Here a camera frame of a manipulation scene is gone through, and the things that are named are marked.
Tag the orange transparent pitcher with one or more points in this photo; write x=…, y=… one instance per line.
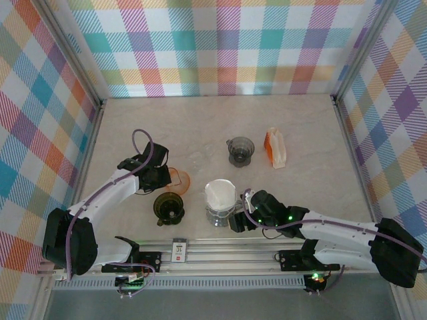
x=183, y=181

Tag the clear coffee dripper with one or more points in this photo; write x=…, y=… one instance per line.
x=220, y=213

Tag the olive green coffee dripper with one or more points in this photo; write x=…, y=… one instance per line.
x=166, y=206

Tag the clear transparent pitcher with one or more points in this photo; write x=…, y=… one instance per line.
x=200, y=156

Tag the grey transparent coffee dripper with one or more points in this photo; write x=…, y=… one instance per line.
x=240, y=146

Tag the orange coffee filter pack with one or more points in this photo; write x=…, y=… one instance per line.
x=277, y=150

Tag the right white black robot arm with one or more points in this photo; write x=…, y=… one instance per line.
x=337, y=233

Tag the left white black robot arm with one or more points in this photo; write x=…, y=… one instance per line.
x=106, y=196

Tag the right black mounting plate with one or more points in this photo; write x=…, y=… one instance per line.
x=290, y=260

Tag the black mounting plate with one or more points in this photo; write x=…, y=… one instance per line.
x=151, y=260
x=290, y=260

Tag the right small controller board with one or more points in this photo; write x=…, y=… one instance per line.
x=315, y=279

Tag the small controller board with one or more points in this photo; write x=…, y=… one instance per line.
x=315, y=279
x=128, y=282

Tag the white label card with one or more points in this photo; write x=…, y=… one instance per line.
x=179, y=251

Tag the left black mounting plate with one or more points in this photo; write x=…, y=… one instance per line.
x=151, y=260

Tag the left small controller board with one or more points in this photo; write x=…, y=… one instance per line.
x=128, y=282

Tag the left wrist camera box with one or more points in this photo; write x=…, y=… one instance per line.
x=156, y=151

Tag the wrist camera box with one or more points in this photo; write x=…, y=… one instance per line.
x=265, y=201
x=156, y=151

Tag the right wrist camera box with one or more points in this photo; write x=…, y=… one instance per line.
x=265, y=201

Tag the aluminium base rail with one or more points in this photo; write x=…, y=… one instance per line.
x=233, y=255

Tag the aluminium side rail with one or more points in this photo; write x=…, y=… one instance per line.
x=349, y=143
x=90, y=143

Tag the aluminium frame post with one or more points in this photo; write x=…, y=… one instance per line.
x=362, y=50
x=76, y=56

